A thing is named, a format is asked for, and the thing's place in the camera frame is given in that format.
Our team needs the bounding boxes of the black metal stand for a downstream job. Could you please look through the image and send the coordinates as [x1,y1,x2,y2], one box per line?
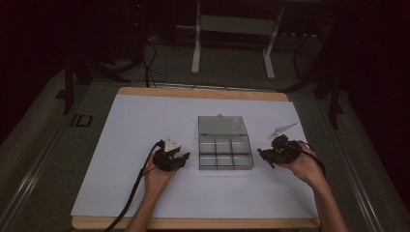
[278,18,345,131]

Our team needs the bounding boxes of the black tripod stand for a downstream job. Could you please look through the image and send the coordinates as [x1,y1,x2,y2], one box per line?
[55,52,132,116]

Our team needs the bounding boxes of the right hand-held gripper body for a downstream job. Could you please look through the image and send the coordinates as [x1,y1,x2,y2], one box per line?
[266,122,303,166]

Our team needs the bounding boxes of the clear plastic compartment box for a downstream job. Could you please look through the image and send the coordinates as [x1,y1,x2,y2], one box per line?
[196,113,255,171]

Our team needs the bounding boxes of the metal floor rail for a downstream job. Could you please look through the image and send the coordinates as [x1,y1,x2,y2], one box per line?
[316,99,385,232]
[0,109,76,232]

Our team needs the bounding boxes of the person's left hand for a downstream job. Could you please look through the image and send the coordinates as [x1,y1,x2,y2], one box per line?
[142,159,181,201]

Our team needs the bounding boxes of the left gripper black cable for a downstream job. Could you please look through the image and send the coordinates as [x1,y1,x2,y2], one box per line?
[102,140,164,232]

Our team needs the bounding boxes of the white table mat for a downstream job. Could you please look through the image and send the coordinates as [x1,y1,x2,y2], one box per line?
[70,93,321,220]

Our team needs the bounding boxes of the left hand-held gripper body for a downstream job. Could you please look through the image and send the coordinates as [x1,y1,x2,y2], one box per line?
[152,134,182,172]

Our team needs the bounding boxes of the person's right hand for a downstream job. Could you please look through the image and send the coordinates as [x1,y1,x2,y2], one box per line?
[276,140,327,190]

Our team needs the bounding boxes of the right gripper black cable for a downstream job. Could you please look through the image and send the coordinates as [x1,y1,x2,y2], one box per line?
[284,142,327,179]

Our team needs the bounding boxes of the thin black cable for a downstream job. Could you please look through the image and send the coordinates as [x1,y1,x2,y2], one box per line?
[190,82,231,92]

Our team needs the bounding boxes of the white metal stand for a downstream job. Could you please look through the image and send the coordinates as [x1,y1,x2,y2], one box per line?
[190,0,286,81]

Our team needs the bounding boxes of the black floor cables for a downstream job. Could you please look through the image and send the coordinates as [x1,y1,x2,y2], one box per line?
[140,40,168,89]

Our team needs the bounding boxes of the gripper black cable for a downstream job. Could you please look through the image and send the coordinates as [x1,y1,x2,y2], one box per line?
[284,142,327,179]
[102,140,164,232]

